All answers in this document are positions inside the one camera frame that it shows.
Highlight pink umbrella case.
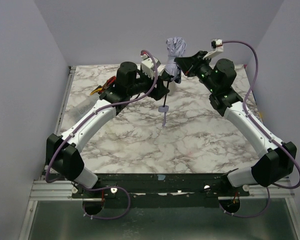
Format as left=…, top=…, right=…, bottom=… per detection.
left=166, top=76, right=176, bottom=96

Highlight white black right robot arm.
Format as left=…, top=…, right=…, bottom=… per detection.
left=174, top=51, right=297, bottom=187

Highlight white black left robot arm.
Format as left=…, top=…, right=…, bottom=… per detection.
left=45, top=58, right=173, bottom=189

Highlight red black pliers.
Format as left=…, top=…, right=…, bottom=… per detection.
left=102, top=76, right=116, bottom=90

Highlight yellow black pliers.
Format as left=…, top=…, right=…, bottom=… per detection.
left=89, top=86, right=103, bottom=96

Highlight clear plastic screw box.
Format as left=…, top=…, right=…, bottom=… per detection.
left=68, top=94, right=99, bottom=122

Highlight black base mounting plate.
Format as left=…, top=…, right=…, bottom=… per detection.
left=41, top=172, right=282, bottom=201

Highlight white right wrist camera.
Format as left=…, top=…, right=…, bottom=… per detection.
left=203, top=38, right=224, bottom=60

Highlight aluminium frame rail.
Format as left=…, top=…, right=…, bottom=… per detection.
left=29, top=179, right=76, bottom=201

